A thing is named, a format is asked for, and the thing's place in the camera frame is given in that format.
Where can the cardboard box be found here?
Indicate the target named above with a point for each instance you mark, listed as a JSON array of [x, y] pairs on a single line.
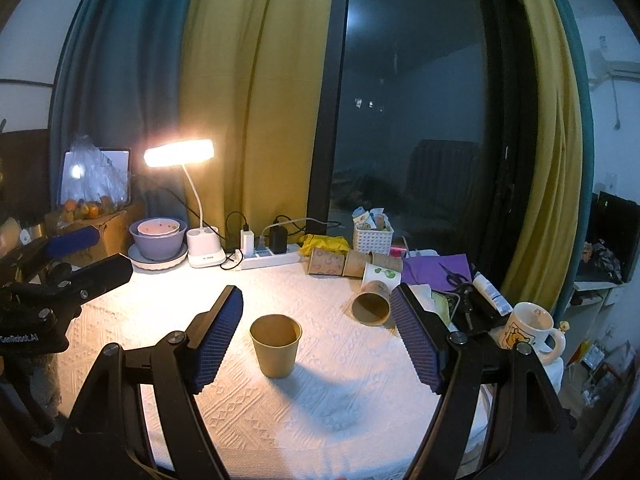
[[114, 234]]

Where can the yellow curtain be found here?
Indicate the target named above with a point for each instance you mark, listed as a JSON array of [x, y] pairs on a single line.
[[550, 135], [260, 85]]

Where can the pink bowl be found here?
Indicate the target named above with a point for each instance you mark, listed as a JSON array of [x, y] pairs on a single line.
[[157, 229]]

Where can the black charger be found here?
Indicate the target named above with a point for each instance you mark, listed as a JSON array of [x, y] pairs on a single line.
[[278, 240]]

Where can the yellow cloth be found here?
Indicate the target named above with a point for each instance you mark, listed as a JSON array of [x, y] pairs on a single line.
[[325, 244]]

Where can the black scissors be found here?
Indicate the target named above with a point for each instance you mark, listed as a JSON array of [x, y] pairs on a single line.
[[452, 275]]

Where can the white desk lamp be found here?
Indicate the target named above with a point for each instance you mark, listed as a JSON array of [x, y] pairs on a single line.
[[180, 152]]

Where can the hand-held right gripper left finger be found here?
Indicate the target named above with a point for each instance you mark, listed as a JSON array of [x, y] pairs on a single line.
[[216, 340]]

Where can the white tissue pack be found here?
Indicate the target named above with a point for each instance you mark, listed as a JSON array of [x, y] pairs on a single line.
[[426, 299]]

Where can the packets in basket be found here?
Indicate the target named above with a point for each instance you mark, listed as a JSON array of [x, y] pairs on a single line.
[[370, 217]]

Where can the white textured tablecloth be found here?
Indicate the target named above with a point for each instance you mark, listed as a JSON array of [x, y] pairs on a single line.
[[325, 400]]

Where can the white mug with bear print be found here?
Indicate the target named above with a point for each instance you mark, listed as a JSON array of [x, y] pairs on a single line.
[[525, 330]]

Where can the clear plastic bag of fruit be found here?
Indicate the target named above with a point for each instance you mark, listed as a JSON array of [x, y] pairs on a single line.
[[95, 180]]

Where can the white cup with green print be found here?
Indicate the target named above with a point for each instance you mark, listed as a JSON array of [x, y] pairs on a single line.
[[381, 275]]

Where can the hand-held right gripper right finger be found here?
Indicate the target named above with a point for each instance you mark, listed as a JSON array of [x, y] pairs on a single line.
[[416, 340]]

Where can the black window frame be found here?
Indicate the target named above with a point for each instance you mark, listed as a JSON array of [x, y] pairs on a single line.
[[332, 85]]

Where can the white plate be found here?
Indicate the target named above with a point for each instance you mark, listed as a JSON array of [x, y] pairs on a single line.
[[150, 264]]

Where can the paper cup with pink print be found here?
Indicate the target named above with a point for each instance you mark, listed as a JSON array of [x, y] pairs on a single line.
[[325, 262]]

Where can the purple bowl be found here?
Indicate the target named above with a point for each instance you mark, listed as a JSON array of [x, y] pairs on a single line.
[[157, 246]]

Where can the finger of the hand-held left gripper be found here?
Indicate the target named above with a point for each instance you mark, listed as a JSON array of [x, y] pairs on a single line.
[[72, 242], [105, 270]]

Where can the white plastic basket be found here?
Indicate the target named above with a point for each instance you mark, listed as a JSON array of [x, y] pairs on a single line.
[[372, 241]]

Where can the white charger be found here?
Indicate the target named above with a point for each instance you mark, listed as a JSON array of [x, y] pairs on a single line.
[[246, 241]]

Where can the tan cup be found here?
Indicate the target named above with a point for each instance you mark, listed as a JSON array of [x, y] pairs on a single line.
[[371, 307], [276, 347]]

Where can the white power strip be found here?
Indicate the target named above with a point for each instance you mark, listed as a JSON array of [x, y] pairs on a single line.
[[270, 260]]

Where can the purple paper sheet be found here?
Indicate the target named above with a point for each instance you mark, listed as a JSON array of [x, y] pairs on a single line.
[[425, 270]]

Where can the brown paper cup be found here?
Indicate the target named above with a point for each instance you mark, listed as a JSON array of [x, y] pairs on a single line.
[[356, 264], [387, 261]]

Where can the white air conditioner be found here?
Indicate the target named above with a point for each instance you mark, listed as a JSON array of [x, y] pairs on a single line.
[[617, 62]]

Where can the white tube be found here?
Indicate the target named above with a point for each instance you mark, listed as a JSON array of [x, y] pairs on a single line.
[[492, 295]]

